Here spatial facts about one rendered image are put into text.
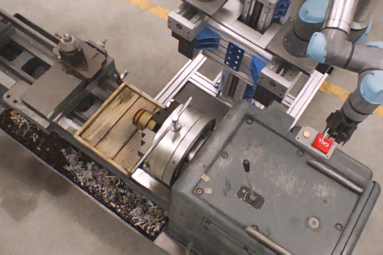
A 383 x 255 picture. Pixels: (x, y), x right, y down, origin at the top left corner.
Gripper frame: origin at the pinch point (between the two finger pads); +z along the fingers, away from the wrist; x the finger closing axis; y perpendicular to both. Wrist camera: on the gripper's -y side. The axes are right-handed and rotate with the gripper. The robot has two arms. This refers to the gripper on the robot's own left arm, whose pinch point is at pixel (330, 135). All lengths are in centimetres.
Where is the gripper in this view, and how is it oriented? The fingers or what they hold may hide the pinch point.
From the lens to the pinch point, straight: 136.5
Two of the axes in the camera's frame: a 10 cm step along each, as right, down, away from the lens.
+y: -5.7, 7.2, -4.0
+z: -0.7, 4.5, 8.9
